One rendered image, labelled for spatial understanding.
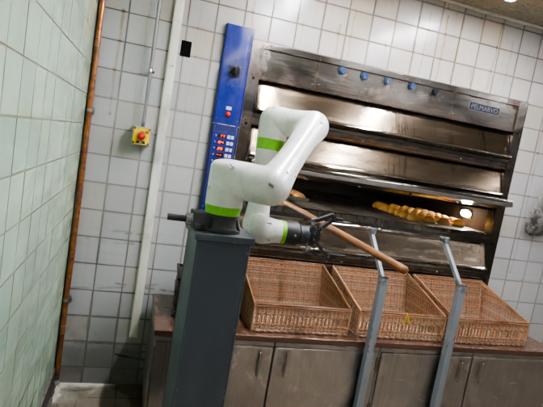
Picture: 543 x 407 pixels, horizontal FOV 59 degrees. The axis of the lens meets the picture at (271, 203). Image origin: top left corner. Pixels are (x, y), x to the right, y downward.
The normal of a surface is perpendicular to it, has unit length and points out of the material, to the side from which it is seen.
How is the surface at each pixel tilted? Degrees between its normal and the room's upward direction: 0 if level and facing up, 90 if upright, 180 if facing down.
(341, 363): 90
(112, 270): 90
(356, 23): 90
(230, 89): 90
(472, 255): 70
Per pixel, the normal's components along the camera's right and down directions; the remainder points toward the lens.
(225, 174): -0.35, 0.00
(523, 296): 0.26, 0.15
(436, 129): 0.28, -0.21
